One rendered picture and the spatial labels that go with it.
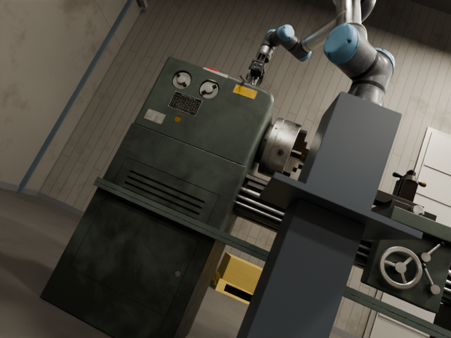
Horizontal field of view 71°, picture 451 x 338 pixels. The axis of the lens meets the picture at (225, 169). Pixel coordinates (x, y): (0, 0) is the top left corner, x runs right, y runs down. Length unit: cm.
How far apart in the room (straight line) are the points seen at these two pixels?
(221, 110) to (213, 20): 443
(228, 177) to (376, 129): 64
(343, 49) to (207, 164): 72
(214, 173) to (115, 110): 403
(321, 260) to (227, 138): 74
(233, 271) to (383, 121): 286
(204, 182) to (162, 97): 48
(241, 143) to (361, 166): 60
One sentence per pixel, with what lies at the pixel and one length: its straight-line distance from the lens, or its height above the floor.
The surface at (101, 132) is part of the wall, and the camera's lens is 527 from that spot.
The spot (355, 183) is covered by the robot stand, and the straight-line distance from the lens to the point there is 100.
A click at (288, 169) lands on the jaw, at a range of 161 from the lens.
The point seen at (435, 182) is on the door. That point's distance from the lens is 554.
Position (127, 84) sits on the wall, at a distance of 546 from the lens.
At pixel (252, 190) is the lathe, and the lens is 150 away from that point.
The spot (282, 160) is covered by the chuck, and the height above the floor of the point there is 99.
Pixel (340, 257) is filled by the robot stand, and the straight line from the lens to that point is 96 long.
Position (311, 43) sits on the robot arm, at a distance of 171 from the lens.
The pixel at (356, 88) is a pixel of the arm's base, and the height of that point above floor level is 116.
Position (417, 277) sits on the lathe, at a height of 69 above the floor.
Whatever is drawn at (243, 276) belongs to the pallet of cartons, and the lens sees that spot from 369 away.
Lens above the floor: 54
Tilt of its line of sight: 12 degrees up
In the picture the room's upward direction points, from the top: 24 degrees clockwise
